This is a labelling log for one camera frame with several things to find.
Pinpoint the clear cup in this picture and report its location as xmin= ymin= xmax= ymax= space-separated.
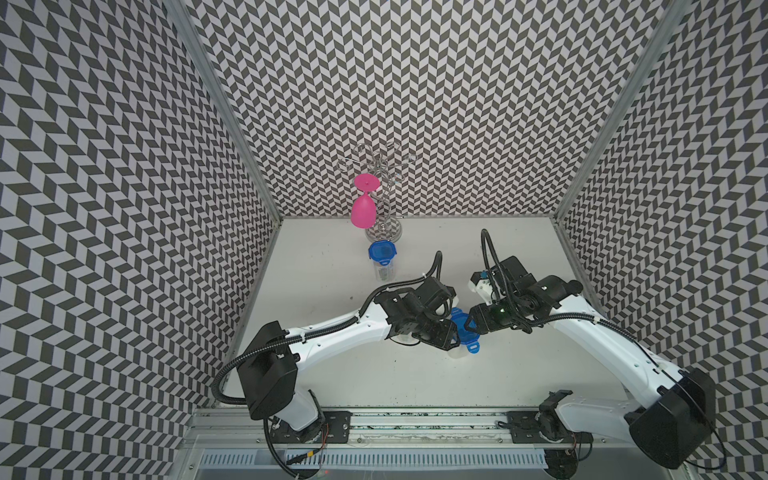
xmin=373 ymin=260 xmax=396 ymax=283
xmin=447 ymin=345 xmax=470 ymax=360

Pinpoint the pink plastic wine glass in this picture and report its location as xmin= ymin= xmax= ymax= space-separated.
xmin=350 ymin=173 xmax=381 ymax=229

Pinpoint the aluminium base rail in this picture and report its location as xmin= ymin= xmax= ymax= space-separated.
xmin=185 ymin=407 xmax=679 ymax=451

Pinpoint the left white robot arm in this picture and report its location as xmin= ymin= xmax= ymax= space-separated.
xmin=210 ymin=251 xmax=459 ymax=430

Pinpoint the blue lid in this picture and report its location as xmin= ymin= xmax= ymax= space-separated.
xmin=368 ymin=240 xmax=397 ymax=266
xmin=451 ymin=307 xmax=480 ymax=355

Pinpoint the chrome glass holder stand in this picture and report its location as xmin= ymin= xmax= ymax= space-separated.
xmin=343 ymin=141 xmax=412 ymax=243

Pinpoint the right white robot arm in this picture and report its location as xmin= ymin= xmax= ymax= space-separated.
xmin=464 ymin=230 xmax=717 ymax=469

